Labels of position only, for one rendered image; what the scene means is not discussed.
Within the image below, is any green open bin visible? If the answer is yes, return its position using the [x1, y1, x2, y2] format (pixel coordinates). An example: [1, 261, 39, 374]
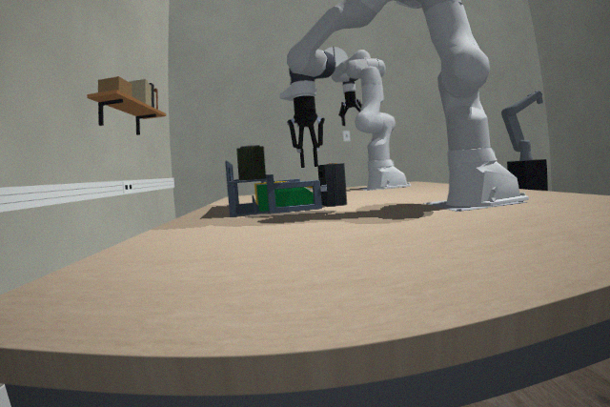
[256, 185, 314, 212]

